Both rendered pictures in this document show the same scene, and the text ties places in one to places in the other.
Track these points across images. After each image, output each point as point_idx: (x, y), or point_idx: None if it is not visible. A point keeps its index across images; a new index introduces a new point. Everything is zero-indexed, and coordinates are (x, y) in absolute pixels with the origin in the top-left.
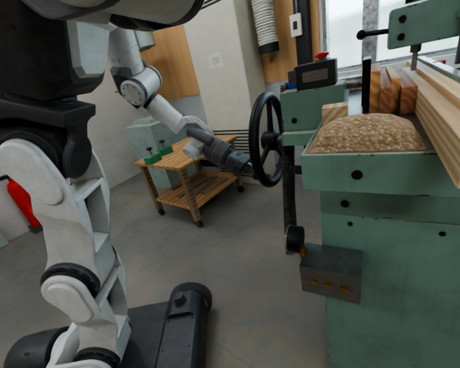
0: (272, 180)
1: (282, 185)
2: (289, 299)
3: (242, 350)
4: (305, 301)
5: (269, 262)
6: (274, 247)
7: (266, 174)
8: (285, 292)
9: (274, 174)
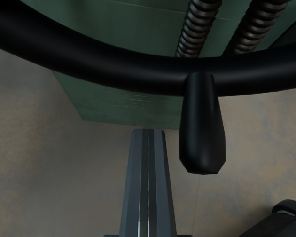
0: (254, 51)
1: (277, 15)
2: (116, 174)
3: (187, 212)
4: (114, 156)
5: (54, 219)
6: (15, 221)
7: (206, 87)
8: (106, 181)
9: (149, 69)
